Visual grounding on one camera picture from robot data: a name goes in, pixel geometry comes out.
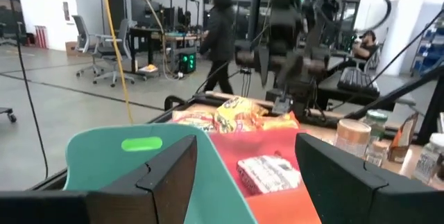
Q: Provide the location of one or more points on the computer tower green lights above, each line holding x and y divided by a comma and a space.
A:
187, 62

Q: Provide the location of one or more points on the small brown lid jar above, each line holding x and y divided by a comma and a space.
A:
376, 153

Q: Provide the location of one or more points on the red plastic bin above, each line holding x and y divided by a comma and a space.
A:
243, 144

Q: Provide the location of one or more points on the black computer monitor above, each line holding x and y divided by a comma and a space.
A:
140, 10

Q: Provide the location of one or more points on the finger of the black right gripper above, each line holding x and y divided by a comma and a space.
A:
264, 66
289, 69

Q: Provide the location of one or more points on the yellow ramen noodle pack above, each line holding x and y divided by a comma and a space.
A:
268, 173

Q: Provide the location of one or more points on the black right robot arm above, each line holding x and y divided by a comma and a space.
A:
284, 12

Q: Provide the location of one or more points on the chicken ramen pack orange edge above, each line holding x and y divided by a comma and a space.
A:
279, 122

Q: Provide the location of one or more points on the tan lid seasoning jar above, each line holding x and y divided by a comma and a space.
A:
352, 137

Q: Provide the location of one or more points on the shelf with blue bins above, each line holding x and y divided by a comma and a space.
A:
430, 50

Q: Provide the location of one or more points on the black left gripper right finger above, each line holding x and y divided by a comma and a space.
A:
347, 196

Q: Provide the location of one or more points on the red white striped object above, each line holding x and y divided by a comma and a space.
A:
41, 36

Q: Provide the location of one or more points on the grey office chair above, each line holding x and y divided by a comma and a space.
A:
123, 40
81, 33

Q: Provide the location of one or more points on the teal plastic basket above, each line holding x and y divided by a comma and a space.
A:
104, 161

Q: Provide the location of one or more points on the ramen pack blue edge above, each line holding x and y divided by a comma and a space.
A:
239, 113

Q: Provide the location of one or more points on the backlit computer keyboard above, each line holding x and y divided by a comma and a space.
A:
357, 82

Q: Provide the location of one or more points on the brown spice pouch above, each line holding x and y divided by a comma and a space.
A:
402, 144

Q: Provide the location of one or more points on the cardboard box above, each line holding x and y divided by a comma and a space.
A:
71, 49

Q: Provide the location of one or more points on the white lid spice jar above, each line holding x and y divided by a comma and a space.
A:
428, 161

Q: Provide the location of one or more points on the person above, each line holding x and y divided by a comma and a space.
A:
220, 36
366, 49

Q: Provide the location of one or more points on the black keyboard desk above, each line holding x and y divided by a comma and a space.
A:
329, 90

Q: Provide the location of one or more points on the green lid spice jar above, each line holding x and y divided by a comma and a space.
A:
376, 120

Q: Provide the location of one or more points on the black wood-top desk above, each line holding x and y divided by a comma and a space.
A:
173, 37

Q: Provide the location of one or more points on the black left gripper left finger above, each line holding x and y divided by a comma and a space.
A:
156, 193

